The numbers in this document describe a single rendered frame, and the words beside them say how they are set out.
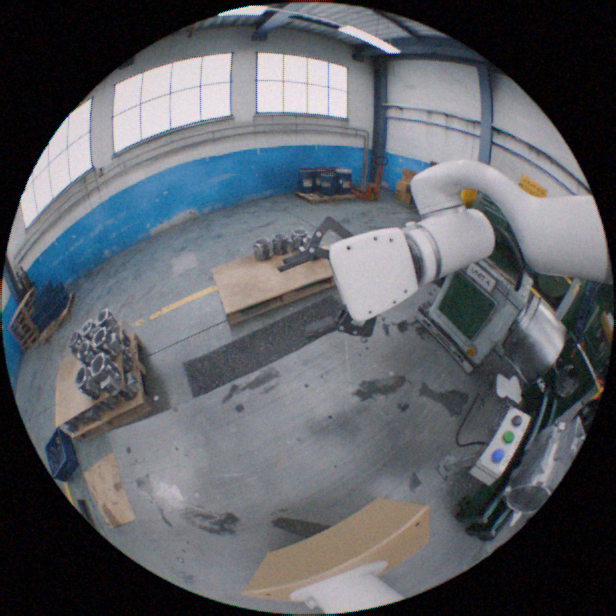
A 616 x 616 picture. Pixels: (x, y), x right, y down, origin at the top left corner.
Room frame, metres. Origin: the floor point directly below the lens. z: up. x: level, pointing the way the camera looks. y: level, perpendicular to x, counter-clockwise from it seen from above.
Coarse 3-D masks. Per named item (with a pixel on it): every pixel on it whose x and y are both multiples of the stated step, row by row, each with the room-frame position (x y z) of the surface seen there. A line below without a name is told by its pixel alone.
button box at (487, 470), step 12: (504, 420) 0.00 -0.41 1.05; (528, 420) -0.03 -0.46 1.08; (504, 432) -0.02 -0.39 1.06; (516, 432) -0.04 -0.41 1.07; (492, 444) -0.03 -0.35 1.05; (504, 444) -0.05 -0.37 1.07; (516, 444) -0.06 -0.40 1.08; (480, 456) -0.05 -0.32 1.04; (504, 456) -0.07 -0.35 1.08; (480, 468) -0.07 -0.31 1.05; (492, 468) -0.08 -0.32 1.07; (504, 468) -0.10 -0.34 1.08; (492, 480) -0.11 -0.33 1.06
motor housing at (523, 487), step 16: (544, 432) -0.11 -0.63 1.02; (544, 448) -0.15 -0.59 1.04; (528, 464) -0.17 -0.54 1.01; (560, 464) -0.23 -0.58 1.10; (528, 480) -0.20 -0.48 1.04; (560, 480) -0.28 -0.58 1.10; (512, 496) -0.26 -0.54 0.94; (528, 496) -0.30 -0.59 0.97; (544, 496) -0.32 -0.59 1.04; (528, 512) -0.35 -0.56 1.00
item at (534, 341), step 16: (528, 304) 0.29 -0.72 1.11; (544, 304) 0.23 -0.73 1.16; (528, 320) 0.22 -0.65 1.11; (544, 320) 0.19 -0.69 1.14; (512, 336) 0.23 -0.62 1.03; (528, 336) 0.19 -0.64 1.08; (544, 336) 0.15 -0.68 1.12; (560, 336) 0.11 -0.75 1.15; (512, 352) 0.19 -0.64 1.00; (528, 352) 0.15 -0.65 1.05; (544, 352) 0.11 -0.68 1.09; (528, 368) 0.11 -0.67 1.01; (544, 368) 0.07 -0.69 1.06
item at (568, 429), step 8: (568, 424) -0.14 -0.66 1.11; (576, 424) -0.16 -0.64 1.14; (560, 432) -0.15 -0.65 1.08; (568, 432) -0.16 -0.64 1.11; (576, 432) -0.19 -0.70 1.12; (560, 440) -0.17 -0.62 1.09; (568, 440) -0.18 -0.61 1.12; (576, 440) -0.21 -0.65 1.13; (560, 448) -0.18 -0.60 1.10; (568, 448) -0.19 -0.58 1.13; (576, 448) -0.24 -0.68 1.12; (560, 456) -0.20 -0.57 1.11; (568, 456) -0.21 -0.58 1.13; (568, 464) -0.25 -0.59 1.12
